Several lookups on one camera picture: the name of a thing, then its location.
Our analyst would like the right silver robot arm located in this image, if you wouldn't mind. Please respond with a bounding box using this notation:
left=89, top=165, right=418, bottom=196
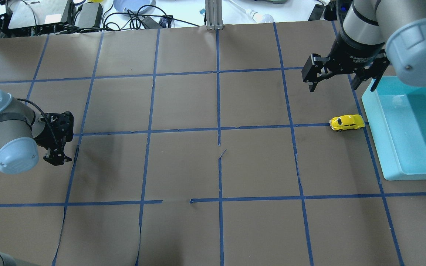
left=301, top=0, right=426, bottom=92

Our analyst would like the brown paper table mat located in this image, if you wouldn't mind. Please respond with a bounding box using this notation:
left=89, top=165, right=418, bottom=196
left=0, top=21, right=426, bottom=266

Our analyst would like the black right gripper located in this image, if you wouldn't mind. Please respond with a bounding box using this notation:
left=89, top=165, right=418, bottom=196
left=301, top=0, right=390, bottom=93

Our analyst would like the turquoise plastic bin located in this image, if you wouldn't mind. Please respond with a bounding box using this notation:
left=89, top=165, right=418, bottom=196
left=361, top=76, right=426, bottom=181

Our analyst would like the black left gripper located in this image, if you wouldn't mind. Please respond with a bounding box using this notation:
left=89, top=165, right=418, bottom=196
left=34, top=111, right=74, bottom=166

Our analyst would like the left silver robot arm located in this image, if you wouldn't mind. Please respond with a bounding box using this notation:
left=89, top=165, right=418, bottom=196
left=0, top=89, right=74, bottom=175

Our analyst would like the black power adapter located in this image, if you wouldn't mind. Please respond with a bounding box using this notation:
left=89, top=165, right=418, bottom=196
left=74, top=2, right=103, bottom=29

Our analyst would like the black computer box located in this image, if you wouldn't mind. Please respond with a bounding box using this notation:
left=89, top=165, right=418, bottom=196
left=7, top=0, right=74, bottom=34

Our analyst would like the yellow beetle toy car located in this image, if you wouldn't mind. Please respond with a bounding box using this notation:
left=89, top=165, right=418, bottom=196
left=329, top=114, right=365, bottom=132

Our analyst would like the aluminium frame post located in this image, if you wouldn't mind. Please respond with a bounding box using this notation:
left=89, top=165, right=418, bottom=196
left=205, top=0, right=224, bottom=30

